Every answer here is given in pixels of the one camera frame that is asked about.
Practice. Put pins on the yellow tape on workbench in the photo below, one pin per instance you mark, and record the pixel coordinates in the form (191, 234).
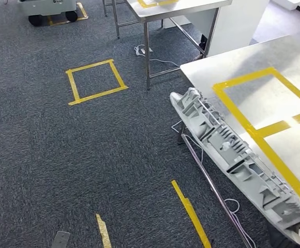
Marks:
(257, 134)

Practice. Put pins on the steel workbench table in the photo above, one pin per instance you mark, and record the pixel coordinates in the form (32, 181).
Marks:
(269, 102)

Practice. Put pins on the white wheeled cart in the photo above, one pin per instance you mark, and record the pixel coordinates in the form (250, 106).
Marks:
(49, 7)

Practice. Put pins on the silver plastic wheel hubcap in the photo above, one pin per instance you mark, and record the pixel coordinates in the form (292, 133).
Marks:
(230, 150)

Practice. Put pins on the steel table with tape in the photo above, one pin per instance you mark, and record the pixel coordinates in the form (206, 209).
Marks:
(178, 10)

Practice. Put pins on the yellow tape on steel table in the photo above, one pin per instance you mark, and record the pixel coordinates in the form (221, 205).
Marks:
(146, 4)

